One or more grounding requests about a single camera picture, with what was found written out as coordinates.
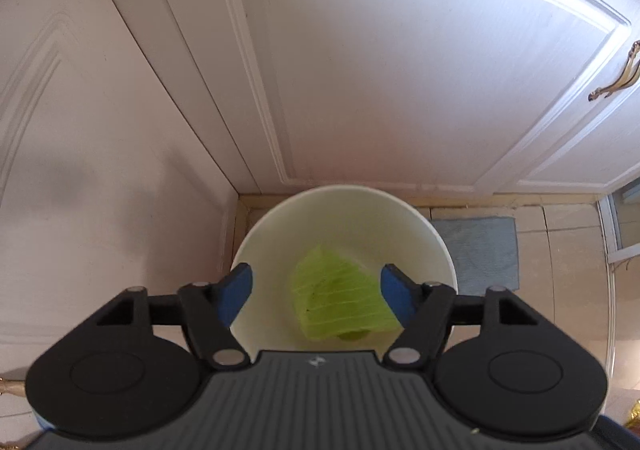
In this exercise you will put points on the green cabbage leaf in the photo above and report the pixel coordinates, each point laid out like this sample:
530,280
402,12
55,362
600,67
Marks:
335,295

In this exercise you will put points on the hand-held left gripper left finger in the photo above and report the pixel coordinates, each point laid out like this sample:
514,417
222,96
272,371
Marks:
236,291

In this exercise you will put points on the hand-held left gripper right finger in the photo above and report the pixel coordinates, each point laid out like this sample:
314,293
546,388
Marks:
396,291

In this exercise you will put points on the white side cabinet door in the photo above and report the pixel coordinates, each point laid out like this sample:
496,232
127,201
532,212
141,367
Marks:
75,154

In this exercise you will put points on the small white cabinet door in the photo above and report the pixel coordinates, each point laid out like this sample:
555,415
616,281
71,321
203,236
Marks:
580,159

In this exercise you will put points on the white framed glass door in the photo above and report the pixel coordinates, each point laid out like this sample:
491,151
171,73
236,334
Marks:
607,225

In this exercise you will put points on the large white cabinet door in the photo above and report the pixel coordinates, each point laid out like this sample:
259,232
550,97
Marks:
390,59

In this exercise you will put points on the gold foil object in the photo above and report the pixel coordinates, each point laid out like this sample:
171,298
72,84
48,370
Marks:
631,417

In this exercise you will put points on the white plastic bucket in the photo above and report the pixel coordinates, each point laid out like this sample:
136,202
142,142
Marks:
345,215

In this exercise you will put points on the blue floor mat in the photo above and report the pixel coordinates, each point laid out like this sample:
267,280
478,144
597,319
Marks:
480,250

